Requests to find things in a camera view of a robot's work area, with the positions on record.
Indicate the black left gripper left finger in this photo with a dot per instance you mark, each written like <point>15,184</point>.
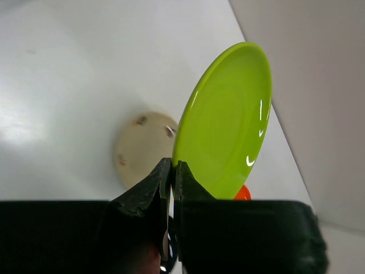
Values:
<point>126,235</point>

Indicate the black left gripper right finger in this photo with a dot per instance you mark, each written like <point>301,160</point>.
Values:
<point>238,236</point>

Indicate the beige plate with motifs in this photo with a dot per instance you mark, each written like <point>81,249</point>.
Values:
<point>141,144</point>

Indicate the lime green plate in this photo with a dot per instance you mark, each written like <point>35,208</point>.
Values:
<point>224,123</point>

